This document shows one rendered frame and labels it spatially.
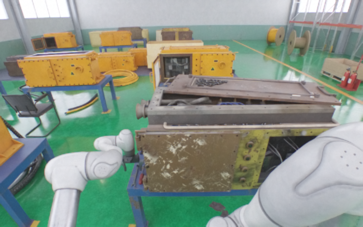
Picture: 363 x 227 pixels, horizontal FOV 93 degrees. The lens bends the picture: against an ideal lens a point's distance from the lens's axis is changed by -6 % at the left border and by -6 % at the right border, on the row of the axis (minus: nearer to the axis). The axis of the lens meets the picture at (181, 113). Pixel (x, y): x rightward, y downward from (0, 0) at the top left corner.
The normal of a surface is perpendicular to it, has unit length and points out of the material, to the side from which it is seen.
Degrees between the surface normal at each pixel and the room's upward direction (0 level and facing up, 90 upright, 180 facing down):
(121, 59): 90
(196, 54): 90
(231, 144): 90
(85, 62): 90
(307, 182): 74
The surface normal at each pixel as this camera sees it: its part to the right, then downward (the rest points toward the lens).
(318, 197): -0.62, 0.33
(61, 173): 0.02, -0.52
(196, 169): -0.01, 0.47
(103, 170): 0.29, 0.03
